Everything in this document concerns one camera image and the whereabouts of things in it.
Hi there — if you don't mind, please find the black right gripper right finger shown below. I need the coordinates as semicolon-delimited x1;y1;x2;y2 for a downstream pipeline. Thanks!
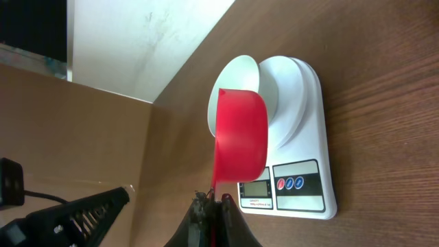
215;193;262;247

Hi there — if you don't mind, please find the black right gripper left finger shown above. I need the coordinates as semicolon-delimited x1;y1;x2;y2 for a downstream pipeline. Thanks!
165;190;215;247

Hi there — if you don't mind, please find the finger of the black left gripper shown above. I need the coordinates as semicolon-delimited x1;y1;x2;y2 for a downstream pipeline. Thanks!
1;187;130;247

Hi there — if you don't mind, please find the red measuring scoop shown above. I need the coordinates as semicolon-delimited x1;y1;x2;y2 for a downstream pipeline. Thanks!
211;89;268;194

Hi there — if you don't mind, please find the white digital kitchen scale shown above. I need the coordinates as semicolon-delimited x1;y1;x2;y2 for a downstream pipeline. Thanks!
237;56;337;220

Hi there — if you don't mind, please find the white round bowl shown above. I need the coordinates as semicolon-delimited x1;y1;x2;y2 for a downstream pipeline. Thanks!
207;55;260;136

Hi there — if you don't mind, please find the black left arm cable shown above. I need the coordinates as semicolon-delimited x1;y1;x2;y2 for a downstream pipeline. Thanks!
23;190;69;205

